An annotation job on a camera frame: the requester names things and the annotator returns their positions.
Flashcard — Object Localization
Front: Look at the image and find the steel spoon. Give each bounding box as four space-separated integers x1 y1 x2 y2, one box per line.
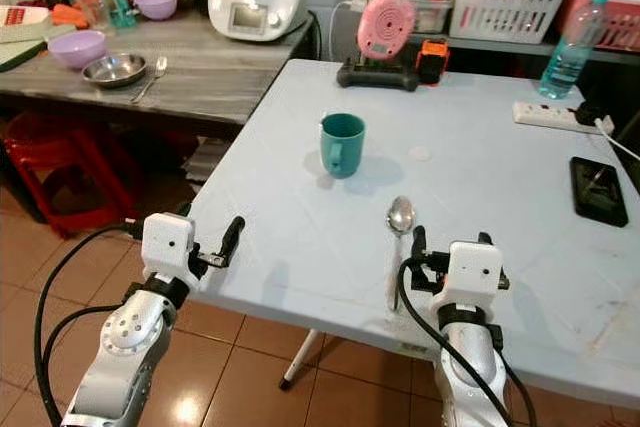
386 195 417 314

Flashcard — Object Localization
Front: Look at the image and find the white folding table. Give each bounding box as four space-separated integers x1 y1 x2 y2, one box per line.
188 59 640 410

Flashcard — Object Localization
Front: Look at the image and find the teal mug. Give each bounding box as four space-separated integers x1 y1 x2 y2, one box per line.
320 112 367 179

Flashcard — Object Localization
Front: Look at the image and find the black phone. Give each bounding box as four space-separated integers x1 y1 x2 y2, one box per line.
569 156 630 228

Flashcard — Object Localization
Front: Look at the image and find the red plastic stool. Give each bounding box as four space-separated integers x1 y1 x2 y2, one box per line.
5 112 137 240

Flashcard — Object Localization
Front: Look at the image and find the white power strip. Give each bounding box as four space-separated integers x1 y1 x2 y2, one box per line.
512 100 606 136

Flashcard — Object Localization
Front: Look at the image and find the grey wooden counter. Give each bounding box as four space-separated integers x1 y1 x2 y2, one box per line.
0 12 316 130

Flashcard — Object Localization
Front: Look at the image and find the steel bowl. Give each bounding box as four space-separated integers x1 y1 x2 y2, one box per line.
82 53 149 89

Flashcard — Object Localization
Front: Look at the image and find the black device stand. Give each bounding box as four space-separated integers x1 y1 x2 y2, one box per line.
337 55 423 93

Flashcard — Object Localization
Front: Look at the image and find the orange and black device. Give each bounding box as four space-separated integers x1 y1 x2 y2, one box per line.
416 39 451 86

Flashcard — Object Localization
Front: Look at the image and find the large purple bowl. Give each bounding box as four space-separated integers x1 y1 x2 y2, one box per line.
48 29 109 71

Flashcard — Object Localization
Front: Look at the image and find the clear blue water bottle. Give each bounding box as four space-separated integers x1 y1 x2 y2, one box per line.
538 0 613 101

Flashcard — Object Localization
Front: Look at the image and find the small purple bowl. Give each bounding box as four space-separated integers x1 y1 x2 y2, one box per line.
133 0 179 22

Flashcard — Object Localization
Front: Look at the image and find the pink round device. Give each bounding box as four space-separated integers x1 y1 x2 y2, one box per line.
357 0 417 61

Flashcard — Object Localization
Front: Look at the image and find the green cutting board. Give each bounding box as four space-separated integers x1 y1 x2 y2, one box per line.
0 25 73 72

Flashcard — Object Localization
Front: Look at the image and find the clear plastic box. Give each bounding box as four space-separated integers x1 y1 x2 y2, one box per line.
415 0 456 34

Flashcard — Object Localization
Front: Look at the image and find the pink plastic basket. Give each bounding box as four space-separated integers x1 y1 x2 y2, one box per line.
555 0 640 54

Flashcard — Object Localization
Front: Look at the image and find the white slicer with red blade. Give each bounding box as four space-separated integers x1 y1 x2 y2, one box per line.
0 5 51 46

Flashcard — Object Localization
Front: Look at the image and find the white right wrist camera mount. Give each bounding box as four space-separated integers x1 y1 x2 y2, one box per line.
440 240 509 313

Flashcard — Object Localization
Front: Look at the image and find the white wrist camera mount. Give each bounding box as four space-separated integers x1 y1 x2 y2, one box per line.
440 240 509 313
140 212 198 293

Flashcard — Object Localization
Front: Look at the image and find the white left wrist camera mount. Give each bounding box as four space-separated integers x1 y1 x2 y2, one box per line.
140 212 198 293

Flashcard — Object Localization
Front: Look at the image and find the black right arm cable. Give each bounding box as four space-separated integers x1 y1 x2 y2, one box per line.
394 255 539 427

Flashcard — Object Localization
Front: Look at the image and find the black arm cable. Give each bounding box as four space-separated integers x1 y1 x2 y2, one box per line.
394 255 539 427
32 219 153 427

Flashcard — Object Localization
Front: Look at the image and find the white cable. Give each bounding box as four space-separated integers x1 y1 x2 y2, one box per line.
595 117 640 164

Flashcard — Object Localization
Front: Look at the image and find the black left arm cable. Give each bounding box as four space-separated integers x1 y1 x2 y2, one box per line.
32 219 153 427

